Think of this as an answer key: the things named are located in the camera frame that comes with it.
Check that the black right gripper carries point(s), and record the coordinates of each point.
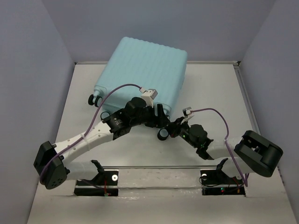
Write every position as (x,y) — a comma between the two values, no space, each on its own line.
(173,128)

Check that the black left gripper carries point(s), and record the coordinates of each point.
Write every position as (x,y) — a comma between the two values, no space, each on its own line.
(160,121)

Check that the light blue hard-shell suitcase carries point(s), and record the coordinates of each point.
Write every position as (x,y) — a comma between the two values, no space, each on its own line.
(135,64)

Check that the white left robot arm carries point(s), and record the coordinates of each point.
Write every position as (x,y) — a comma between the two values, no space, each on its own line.
(52,161)

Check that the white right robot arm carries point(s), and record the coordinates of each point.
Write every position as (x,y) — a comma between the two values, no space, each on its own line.
(251,153)

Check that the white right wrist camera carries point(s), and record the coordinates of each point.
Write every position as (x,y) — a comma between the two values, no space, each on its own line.
(187,112)

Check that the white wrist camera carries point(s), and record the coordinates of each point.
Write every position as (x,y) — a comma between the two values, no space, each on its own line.
(148,96)
(187,112)

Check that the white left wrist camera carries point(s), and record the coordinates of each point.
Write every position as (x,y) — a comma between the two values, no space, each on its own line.
(148,96)

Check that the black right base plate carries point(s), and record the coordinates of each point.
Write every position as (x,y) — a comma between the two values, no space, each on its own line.
(217,183)

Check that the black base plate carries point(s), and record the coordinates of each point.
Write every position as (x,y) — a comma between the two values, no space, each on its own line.
(105,184)
(217,183)

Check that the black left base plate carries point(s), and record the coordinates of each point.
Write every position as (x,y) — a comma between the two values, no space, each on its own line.
(105,184)

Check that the aluminium table rail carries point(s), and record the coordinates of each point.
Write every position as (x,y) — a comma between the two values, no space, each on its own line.
(246,98)

